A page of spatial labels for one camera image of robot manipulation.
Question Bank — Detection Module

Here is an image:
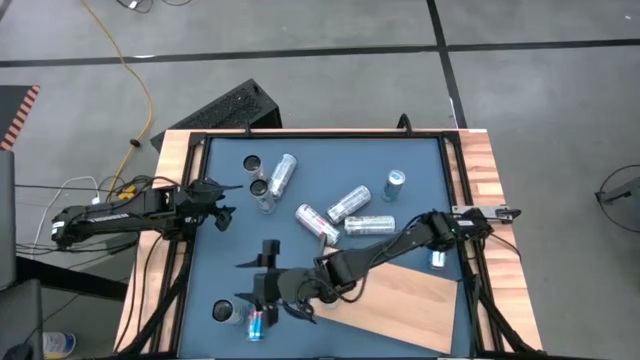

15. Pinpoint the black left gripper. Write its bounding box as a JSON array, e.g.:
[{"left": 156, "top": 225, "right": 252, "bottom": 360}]
[{"left": 172, "top": 180, "right": 245, "bottom": 232}]

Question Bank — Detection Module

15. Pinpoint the white Celsius Peach Vibe can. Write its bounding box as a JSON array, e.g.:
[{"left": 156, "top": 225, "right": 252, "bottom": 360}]
[
  {"left": 294, "top": 202, "right": 341, "bottom": 247},
  {"left": 268, "top": 152, "right": 299, "bottom": 200},
  {"left": 242, "top": 154, "right": 265, "bottom": 181},
  {"left": 248, "top": 178, "right": 276, "bottom": 215}
]

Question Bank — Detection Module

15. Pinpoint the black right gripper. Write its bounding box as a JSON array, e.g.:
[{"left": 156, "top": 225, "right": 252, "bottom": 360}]
[{"left": 234, "top": 240, "right": 326, "bottom": 327}]

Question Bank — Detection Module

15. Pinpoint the white floor cable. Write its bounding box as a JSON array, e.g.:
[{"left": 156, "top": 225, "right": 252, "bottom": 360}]
[{"left": 29, "top": 174, "right": 101, "bottom": 246}]

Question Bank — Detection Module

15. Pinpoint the white Celsius Tropical Vibe can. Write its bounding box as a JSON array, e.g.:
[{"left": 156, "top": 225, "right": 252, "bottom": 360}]
[{"left": 343, "top": 214, "right": 397, "bottom": 236}]

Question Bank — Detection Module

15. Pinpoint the yellow floor cable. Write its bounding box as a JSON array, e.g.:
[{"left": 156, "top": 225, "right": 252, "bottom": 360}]
[{"left": 79, "top": 0, "right": 154, "bottom": 201}]

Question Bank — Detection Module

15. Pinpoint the black computer tower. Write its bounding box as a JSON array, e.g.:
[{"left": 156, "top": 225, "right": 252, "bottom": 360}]
[{"left": 149, "top": 78, "right": 284, "bottom": 154}]

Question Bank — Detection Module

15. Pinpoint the blue silver Red Bull can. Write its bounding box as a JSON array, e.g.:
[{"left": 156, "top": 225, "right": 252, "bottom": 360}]
[
  {"left": 382, "top": 168, "right": 407, "bottom": 202},
  {"left": 246, "top": 305, "right": 266, "bottom": 343}
]

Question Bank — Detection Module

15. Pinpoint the orange black striped floor mat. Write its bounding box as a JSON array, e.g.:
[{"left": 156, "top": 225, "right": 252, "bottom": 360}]
[{"left": 0, "top": 84, "right": 41, "bottom": 151}]

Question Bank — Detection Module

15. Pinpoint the wooden shelf black metal frame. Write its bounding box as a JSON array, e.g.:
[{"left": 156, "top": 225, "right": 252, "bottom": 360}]
[{"left": 305, "top": 234, "right": 460, "bottom": 355}]

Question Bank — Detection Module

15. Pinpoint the white plastic container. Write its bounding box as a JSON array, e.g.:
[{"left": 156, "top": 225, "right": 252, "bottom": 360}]
[{"left": 42, "top": 331, "right": 77, "bottom": 360}]

